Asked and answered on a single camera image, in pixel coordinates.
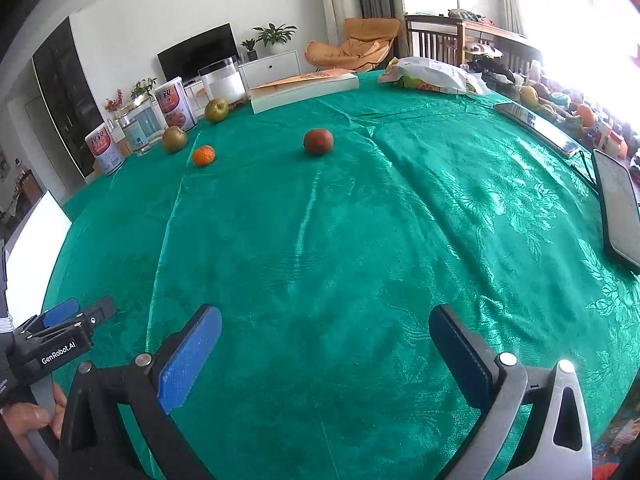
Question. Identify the black smartphone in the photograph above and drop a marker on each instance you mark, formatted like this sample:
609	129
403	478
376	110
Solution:
617	210

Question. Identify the colourful clutter pile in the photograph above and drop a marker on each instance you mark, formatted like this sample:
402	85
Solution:
575	105

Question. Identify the black display cabinet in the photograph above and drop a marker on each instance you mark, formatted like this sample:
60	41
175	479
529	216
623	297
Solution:
62	105

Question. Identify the black television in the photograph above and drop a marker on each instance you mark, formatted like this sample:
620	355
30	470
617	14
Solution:
197	57

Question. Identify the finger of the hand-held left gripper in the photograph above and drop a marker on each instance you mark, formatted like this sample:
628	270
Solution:
60	312
97	310

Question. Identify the green tablecloth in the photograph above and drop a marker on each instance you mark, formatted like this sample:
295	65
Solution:
325	260

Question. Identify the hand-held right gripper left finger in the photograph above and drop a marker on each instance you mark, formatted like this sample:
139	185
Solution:
190	360

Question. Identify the orange-red cushion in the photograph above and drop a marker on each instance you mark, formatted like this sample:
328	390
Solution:
602	472

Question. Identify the white plastic bag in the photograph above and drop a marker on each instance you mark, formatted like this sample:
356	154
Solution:
430	77

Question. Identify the leafy green potted plant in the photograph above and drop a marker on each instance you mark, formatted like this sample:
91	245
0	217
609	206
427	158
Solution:
144	87

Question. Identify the orange bean bag chair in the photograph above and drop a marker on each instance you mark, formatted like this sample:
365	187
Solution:
360	42

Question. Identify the large green potted plant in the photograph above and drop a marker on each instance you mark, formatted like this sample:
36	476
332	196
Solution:
274	35

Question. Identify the clear glass jar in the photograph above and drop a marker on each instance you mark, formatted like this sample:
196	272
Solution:
140	127

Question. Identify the silver tablet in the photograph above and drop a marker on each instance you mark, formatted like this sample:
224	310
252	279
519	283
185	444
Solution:
542	127

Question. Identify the white television cabinet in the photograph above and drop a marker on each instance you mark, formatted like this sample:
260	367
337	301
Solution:
270	67

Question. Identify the clear container with black lid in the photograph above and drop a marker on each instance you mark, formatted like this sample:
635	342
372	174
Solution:
222	80

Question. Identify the green-brown pear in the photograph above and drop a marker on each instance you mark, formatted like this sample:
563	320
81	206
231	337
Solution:
174	139
216	110

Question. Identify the red flower arrangement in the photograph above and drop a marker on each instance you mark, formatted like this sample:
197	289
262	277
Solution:
115	101

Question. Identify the wooden side cabinet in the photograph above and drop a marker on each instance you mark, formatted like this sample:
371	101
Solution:
22	187

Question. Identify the red-brown round fruit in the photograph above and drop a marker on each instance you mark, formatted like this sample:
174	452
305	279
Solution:
318	141

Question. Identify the person's left hand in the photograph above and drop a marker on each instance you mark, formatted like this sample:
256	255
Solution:
27	416

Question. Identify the orange tangerine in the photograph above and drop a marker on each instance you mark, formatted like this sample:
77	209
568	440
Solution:
203	155

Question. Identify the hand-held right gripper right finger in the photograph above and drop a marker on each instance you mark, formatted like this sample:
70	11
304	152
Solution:
460	355

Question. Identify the tin can with orange label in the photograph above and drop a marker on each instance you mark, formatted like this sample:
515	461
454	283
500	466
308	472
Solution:
174	105
102	152

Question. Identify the small green potted plant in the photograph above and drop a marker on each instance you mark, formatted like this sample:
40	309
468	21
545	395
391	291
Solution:
250	49

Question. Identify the white board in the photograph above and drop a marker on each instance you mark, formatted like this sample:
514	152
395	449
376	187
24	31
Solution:
37	245

